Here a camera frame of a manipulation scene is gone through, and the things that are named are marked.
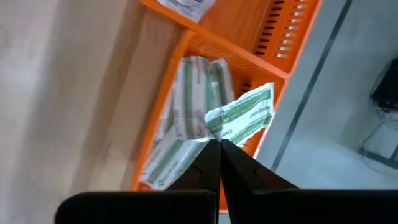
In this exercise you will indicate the white packet blue print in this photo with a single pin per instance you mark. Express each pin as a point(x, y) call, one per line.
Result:
point(186, 7)

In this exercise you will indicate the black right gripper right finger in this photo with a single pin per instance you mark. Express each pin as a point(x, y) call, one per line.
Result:
point(242, 174)

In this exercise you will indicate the black floor stand base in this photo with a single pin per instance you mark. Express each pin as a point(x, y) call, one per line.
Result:
point(379, 157)

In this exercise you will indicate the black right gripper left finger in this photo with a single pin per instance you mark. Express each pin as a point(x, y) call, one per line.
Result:
point(205, 174)

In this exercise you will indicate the orange plastic basket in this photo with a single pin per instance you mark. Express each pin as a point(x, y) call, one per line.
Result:
point(174, 77)
point(236, 28)

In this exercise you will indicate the black floor equipment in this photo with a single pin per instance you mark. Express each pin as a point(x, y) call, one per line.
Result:
point(387, 87)

